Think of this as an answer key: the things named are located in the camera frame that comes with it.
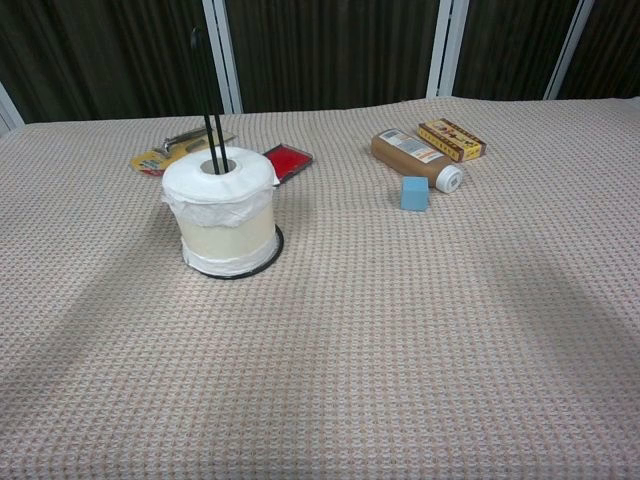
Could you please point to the white paper towel roll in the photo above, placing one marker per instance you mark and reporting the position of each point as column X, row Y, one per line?
column 220, row 215

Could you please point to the razor on yellow card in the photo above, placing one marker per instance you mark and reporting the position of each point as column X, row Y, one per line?
column 150, row 161

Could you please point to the yellow brown cardboard box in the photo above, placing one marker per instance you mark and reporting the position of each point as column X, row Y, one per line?
column 452, row 140

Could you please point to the white partition frame post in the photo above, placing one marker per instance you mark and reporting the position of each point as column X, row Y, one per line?
column 446, row 47
column 570, row 47
column 9, row 107
column 224, row 55

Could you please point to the beige waffle tablecloth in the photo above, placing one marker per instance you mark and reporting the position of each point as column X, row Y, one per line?
column 375, row 325

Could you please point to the brown bottle white cap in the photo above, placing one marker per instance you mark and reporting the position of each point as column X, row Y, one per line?
column 410, row 152

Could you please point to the light blue cube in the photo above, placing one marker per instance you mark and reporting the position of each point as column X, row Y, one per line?
column 415, row 194

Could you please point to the red ink pad case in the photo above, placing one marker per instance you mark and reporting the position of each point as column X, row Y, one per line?
column 290, row 160

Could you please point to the dark pleated curtain panel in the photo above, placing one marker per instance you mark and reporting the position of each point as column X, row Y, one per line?
column 607, row 47
column 335, row 50
column 510, row 47
column 100, row 55

